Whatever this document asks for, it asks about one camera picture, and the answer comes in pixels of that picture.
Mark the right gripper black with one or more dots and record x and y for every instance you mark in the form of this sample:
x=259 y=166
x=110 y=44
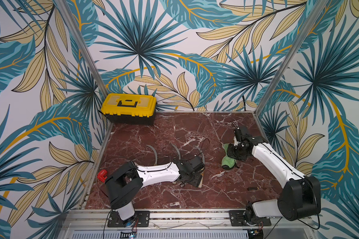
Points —
x=233 y=151

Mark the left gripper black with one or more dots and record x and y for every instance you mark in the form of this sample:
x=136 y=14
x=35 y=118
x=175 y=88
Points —
x=196 y=182

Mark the sickle labelled handle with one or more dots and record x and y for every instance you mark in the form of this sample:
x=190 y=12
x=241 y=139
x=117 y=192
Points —
x=200 y=153

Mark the green rag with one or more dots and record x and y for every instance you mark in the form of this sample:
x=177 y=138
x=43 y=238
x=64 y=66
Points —
x=227 y=162

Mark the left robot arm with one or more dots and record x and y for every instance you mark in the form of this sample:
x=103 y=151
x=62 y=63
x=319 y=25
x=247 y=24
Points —
x=124 y=184

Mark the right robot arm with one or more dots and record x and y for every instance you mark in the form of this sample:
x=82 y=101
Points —
x=301 y=194

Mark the small dark object on table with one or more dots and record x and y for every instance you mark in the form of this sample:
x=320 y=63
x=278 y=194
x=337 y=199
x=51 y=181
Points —
x=252 y=188

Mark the red clamp tool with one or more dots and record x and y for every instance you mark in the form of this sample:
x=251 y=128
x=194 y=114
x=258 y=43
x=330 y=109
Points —
x=102 y=175

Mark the yellow black toolbox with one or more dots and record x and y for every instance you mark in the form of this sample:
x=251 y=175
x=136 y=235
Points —
x=130 y=109

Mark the left sickle wooden handle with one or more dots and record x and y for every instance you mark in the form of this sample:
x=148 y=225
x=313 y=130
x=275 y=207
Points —
x=155 y=154

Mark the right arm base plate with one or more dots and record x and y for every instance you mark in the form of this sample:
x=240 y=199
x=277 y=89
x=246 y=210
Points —
x=240 y=218

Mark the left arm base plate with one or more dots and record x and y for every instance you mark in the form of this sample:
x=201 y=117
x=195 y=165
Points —
x=140 y=219

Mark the aluminium front rail frame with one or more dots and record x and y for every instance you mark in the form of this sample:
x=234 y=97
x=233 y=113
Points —
x=180 y=224

